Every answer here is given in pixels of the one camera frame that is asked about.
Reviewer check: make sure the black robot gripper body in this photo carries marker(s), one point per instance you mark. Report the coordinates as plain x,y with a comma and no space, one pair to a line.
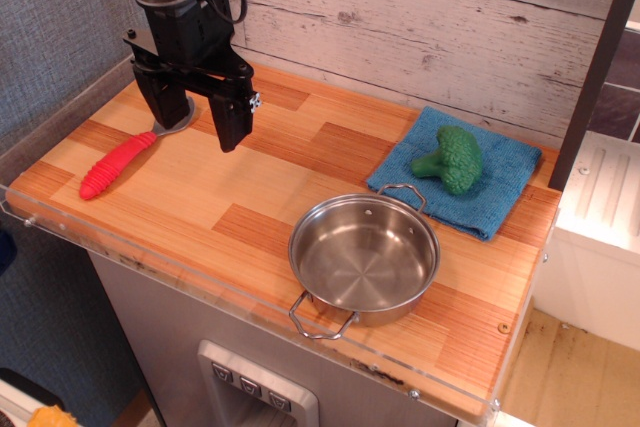
193,45

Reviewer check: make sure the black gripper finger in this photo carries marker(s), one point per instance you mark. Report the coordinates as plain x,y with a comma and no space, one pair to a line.
233,120
166,100

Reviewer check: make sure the green toy broccoli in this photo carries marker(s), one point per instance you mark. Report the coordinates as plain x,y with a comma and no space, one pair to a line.
457,161

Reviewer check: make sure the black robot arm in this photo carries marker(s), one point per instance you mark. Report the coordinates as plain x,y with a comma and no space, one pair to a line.
186,48

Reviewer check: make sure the stainless steel pot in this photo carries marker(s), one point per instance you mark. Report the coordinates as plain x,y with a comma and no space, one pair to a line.
363,258

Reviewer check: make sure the clear acrylic edge guard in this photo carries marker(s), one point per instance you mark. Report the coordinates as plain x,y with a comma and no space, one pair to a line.
466,408

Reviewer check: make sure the grey toy cabinet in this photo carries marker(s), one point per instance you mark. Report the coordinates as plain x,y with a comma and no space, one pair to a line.
164,327

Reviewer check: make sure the silver dispenser panel with buttons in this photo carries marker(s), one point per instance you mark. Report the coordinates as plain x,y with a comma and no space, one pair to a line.
244,393

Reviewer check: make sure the blue folded cloth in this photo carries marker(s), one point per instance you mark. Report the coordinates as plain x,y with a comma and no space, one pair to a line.
508,165

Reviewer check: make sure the white toy sink unit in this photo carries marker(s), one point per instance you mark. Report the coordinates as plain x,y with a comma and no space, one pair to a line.
590,276

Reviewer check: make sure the red handled metal spoon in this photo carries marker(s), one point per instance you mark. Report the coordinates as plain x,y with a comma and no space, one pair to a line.
106,171

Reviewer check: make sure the dark right shelf post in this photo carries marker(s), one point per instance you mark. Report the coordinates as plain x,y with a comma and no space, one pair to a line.
619,13

